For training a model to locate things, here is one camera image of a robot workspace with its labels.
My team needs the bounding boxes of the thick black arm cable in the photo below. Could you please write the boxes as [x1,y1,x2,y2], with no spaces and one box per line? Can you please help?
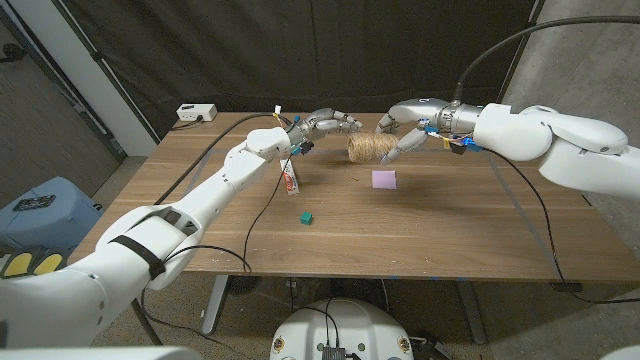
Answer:
[153,113,291,206]
[452,15,640,104]

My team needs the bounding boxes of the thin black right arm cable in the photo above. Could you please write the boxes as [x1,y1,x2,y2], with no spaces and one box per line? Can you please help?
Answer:
[483,148,640,305]

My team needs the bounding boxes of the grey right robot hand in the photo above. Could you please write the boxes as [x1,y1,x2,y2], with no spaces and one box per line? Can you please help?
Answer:
[374,97,484,166]

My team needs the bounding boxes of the black wall rail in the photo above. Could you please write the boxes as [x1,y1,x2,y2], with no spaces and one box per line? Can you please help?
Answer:
[0,4,127,162]

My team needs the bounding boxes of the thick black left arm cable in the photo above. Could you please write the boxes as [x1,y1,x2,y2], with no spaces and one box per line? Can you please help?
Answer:
[153,113,291,206]

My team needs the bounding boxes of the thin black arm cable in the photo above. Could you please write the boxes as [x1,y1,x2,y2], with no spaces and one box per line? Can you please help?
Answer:
[139,152,296,360]
[483,148,640,305]

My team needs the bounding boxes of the brown twine spool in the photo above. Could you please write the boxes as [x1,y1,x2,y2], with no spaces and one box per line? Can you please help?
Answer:
[344,130,401,181]

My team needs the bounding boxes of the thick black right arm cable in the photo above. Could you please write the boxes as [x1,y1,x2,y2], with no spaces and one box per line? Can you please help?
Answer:
[452,15,640,104]

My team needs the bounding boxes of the black torso cable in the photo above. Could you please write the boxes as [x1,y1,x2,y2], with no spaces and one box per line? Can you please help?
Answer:
[294,298,341,349]

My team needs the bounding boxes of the white red toothpaste tube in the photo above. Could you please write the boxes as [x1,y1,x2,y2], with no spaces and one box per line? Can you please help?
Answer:
[279,158,301,195]

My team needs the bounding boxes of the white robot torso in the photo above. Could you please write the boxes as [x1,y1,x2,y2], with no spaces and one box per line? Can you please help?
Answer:
[269,298,415,360]

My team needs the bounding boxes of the white power box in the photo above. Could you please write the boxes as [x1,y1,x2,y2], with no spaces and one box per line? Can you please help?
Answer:
[176,103,219,123]

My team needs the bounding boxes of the yellow black foot pedal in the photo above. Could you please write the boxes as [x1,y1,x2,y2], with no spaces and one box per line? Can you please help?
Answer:
[32,251,66,275]
[0,251,35,279]

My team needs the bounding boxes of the black wall hook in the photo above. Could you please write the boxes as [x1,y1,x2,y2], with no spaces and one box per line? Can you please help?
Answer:
[0,43,29,64]

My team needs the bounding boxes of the black power box cable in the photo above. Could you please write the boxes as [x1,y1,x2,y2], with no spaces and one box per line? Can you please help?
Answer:
[169,115,204,132]

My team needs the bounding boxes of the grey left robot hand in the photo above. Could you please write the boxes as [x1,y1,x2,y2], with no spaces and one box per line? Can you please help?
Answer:
[285,107,364,147]

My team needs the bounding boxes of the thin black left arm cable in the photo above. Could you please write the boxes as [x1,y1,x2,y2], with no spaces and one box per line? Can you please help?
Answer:
[139,152,296,360]

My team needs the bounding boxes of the black backdrop curtain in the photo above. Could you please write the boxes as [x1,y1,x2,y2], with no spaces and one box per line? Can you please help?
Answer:
[52,0,546,144]

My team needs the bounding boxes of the black backdrop stand pole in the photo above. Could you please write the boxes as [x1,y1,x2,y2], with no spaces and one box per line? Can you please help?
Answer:
[49,0,162,145]
[497,0,546,105]

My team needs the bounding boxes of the grey table leg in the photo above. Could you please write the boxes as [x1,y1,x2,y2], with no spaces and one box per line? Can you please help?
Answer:
[202,274,231,335]
[455,279,487,345]

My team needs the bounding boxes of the pink sticky note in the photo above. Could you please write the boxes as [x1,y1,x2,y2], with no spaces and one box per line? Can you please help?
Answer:
[371,170,398,191]

